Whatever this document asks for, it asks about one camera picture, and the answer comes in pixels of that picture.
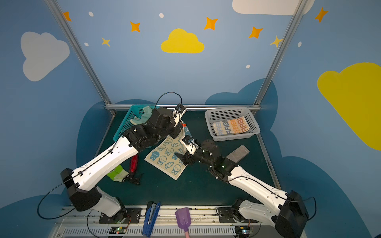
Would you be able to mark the red handled tool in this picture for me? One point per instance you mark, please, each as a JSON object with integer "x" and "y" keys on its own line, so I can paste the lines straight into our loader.
{"x": 133, "y": 164}

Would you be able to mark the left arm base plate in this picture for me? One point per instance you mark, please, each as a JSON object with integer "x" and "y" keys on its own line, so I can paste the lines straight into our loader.
{"x": 130, "y": 215}

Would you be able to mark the plain mint green towel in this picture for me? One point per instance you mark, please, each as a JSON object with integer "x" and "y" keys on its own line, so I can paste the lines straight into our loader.
{"x": 147, "y": 112}

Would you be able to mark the left green circuit board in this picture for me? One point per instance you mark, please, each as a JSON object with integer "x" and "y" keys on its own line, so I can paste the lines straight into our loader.
{"x": 118, "y": 230}

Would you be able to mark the grey plastic basket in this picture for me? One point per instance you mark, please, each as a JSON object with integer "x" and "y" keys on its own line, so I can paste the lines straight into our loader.
{"x": 217, "y": 115}

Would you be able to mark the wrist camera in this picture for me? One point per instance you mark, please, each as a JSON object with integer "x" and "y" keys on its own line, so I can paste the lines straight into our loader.
{"x": 190, "y": 144}
{"x": 178, "y": 112}

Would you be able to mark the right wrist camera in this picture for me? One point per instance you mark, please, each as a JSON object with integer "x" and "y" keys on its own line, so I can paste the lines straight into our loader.
{"x": 190, "y": 144}

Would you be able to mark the blue rabbit pattern towel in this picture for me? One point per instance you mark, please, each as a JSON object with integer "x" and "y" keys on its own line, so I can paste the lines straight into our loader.
{"x": 163, "y": 157}

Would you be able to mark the orange striped rabbit towel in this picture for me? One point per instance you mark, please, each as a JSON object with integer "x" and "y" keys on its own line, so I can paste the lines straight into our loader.
{"x": 231, "y": 127}

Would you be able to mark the teal plastic basket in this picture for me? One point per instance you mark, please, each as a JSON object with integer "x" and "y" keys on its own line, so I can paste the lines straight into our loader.
{"x": 134, "y": 111}

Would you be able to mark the blue stapler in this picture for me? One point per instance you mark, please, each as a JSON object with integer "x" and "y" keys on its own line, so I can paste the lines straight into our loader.
{"x": 151, "y": 214}

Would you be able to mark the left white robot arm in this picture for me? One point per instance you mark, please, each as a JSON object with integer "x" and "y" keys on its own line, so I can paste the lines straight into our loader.
{"x": 81, "y": 183}

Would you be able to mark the purple plastic scoop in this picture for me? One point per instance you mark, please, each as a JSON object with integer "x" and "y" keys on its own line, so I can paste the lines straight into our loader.
{"x": 184, "y": 220}

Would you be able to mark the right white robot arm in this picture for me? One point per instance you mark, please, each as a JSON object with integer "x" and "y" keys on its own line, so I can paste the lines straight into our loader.
{"x": 284, "y": 211}

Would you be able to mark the green circuit board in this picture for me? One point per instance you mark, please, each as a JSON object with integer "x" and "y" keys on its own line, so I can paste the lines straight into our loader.
{"x": 242, "y": 232}
{"x": 118, "y": 230}

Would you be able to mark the right green circuit board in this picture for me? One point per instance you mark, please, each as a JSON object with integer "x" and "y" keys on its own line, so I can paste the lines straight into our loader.
{"x": 242, "y": 232}

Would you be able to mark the grey sponge block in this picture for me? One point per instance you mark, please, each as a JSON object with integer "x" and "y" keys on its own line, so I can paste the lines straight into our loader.
{"x": 238, "y": 154}

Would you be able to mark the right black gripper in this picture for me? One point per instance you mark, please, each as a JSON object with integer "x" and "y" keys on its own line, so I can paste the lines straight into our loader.
{"x": 190, "y": 157}

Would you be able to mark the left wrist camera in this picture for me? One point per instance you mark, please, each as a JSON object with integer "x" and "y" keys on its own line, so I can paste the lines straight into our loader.
{"x": 178, "y": 112}

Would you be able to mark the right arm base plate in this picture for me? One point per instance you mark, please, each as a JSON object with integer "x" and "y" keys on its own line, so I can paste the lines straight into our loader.
{"x": 231, "y": 215}

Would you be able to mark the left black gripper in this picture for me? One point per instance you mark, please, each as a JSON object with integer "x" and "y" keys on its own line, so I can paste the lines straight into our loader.
{"x": 178, "y": 128}

